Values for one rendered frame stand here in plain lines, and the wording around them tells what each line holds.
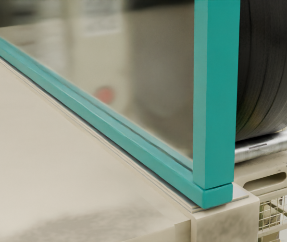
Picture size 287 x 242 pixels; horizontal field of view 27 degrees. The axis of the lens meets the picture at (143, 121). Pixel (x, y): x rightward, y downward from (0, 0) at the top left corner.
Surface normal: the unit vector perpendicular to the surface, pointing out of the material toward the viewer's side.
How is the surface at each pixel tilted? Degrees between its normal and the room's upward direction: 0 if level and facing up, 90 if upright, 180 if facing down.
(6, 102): 0
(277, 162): 0
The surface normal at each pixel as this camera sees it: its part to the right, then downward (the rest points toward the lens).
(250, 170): -0.02, -0.94
